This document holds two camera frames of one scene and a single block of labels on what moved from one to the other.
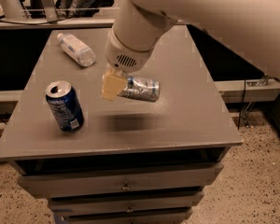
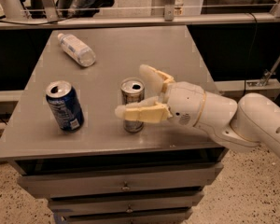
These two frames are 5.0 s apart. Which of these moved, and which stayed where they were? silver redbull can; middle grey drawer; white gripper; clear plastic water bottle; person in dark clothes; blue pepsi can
Moved: silver redbull can; white gripper
Stayed: clear plastic water bottle; person in dark clothes; middle grey drawer; blue pepsi can
